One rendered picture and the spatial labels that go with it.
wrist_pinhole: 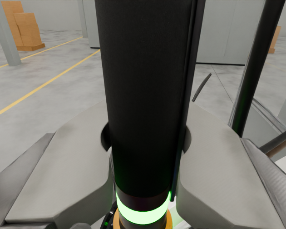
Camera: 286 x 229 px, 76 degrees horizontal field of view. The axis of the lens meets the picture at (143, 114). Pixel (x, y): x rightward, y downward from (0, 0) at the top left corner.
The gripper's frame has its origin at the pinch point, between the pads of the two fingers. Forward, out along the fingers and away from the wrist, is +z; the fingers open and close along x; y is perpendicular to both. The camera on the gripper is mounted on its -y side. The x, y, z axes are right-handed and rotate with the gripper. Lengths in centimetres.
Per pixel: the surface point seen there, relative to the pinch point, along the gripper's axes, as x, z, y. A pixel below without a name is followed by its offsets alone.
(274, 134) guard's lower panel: 70, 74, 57
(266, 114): 70, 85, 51
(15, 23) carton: -481, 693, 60
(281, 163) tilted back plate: 32.1, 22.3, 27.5
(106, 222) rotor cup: -7.7, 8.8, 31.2
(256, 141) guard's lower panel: 70, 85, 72
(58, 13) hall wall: -584, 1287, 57
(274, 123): 70, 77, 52
